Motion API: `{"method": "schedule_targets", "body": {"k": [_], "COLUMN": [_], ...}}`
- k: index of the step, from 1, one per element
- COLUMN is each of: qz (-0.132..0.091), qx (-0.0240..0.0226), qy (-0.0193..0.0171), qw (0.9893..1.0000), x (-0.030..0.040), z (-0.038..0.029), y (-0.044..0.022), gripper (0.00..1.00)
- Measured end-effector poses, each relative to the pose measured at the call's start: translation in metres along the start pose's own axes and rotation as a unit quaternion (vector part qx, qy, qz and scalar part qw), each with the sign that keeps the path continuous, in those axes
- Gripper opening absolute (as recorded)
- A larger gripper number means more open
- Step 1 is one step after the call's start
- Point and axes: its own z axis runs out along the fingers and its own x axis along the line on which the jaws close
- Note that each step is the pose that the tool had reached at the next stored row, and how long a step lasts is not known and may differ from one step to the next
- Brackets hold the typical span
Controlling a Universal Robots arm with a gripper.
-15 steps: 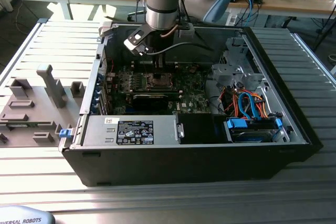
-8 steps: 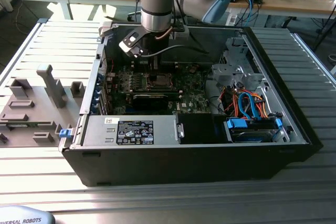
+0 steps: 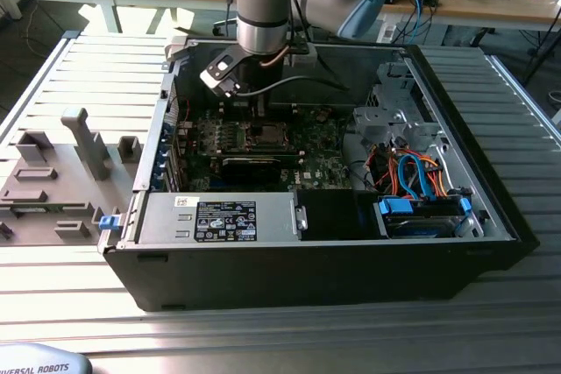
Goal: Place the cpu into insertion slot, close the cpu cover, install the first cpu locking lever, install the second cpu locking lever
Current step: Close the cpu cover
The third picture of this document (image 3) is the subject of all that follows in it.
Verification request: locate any green motherboard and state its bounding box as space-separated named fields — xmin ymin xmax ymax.
xmin=177 ymin=104 xmax=354 ymax=194

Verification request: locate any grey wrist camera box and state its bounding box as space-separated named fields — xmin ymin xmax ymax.
xmin=287 ymin=42 xmax=317 ymax=68

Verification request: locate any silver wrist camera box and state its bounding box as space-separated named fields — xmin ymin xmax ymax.
xmin=199 ymin=43 xmax=243 ymax=99

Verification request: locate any blue flat data cable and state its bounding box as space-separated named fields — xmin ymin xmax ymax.
xmin=395 ymin=152 xmax=434 ymax=202

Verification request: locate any pale blue teach pendant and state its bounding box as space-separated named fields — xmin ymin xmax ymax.
xmin=0 ymin=342 xmax=95 ymax=374

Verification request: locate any orange power wire bundle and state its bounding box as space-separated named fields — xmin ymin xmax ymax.
xmin=366 ymin=145 xmax=449 ymax=198

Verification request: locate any silver metal drive cage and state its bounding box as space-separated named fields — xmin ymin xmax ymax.
xmin=352 ymin=60 xmax=444 ymax=152

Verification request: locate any black camera cable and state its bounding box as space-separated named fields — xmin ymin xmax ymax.
xmin=236 ymin=74 xmax=352 ymax=98

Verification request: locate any silver CPU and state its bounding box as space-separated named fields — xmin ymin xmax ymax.
xmin=256 ymin=125 xmax=282 ymax=144

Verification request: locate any grey parts rack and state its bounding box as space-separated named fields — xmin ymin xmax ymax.
xmin=0 ymin=106 xmax=146 ymax=249

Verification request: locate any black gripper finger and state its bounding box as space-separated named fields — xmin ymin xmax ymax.
xmin=248 ymin=95 xmax=272 ymax=129

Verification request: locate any grey power supply unit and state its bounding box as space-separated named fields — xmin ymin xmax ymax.
xmin=135 ymin=192 xmax=303 ymax=244

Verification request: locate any black and grey PC case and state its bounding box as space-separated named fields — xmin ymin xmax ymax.
xmin=96 ymin=34 xmax=541 ymax=314

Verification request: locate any hard disk in blue carrier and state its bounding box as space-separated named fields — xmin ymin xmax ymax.
xmin=375 ymin=196 xmax=473 ymax=239

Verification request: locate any CPU socket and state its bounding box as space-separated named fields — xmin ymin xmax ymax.
xmin=243 ymin=121 xmax=293 ymax=151

